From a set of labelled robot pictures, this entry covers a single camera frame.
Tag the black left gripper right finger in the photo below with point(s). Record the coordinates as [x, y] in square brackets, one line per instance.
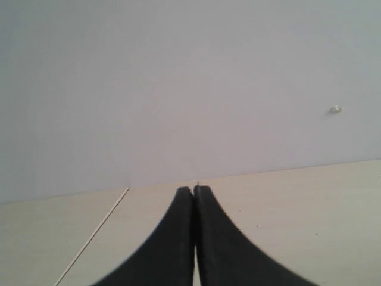
[226, 256]

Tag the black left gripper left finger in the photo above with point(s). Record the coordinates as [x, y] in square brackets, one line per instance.
[167, 255]

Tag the white wall plug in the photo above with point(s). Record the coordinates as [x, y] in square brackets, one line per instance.
[335, 110]

